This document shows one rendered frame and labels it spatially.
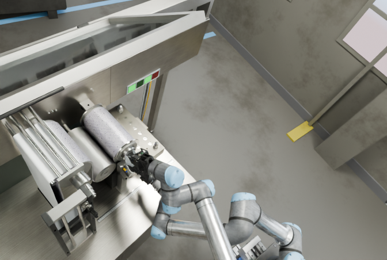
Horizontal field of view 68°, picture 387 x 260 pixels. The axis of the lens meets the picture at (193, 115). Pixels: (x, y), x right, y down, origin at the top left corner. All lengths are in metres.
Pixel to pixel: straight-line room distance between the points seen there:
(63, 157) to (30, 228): 0.58
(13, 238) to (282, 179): 2.38
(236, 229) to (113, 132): 0.70
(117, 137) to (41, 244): 0.63
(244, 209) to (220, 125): 1.87
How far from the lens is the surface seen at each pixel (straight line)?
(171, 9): 1.51
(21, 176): 1.72
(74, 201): 1.10
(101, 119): 1.40
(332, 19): 3.25
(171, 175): 1.09
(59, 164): 1.16
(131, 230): 1.62
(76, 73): 0.68
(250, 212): 1.40
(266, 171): 3.10
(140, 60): 1.57
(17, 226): 1.68
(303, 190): 3.22
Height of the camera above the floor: 2.47
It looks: 52 degrees down
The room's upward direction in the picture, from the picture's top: 23 degrees clockwise
